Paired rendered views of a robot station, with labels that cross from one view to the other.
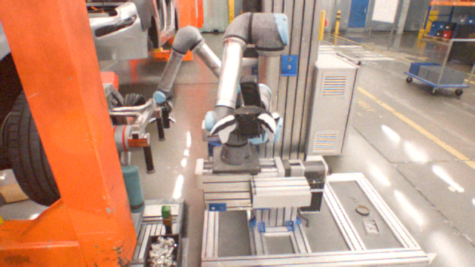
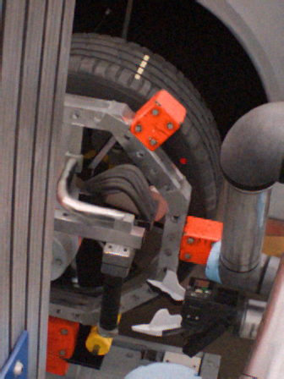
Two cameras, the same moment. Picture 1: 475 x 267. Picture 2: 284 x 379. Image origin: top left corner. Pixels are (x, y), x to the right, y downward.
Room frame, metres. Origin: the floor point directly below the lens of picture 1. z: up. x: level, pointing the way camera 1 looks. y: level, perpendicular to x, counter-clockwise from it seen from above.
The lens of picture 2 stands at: (1.73, -0.71, 1.76)
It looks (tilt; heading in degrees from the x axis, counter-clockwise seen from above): 30 degrees down; 102
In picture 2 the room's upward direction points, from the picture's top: 8 degrees clockwise
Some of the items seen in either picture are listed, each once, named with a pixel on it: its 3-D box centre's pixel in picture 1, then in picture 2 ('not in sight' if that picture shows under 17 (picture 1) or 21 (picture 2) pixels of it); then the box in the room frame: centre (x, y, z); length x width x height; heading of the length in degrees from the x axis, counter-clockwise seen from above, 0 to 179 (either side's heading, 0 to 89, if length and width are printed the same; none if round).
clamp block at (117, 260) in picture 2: (153, 112); (119, 251); (1.46, 0.48, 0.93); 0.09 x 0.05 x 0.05; 95
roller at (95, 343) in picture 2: not in sight; (108, 316); (1.38, 0.78, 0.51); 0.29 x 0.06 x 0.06; 95
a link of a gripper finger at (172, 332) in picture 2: not in sight; (180, 326); (1.60, 0.43, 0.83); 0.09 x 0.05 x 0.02; 41
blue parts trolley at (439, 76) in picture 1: (439, 63); not in sight; (4.99, -3.69, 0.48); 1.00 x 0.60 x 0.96; 1
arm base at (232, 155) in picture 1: (235, 147); not in sight; (1.15, 0.01, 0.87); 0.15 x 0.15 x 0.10
